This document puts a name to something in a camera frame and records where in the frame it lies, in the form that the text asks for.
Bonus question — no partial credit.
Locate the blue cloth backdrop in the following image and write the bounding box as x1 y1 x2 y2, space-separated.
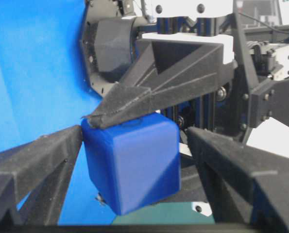
0 0 116 225

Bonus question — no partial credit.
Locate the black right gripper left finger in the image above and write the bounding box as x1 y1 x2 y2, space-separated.
0 125 83 226

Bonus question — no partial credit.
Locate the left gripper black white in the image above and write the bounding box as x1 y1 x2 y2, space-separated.
86 0 234 129

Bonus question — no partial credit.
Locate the blue cube block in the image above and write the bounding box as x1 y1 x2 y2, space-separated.
81 113 181 215

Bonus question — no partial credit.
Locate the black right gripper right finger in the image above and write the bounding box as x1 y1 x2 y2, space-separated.
187 127 289 231

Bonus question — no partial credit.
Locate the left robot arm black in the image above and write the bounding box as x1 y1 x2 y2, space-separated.
81 0 289 142

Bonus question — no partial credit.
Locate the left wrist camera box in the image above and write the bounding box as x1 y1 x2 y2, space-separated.
80 17 136 97

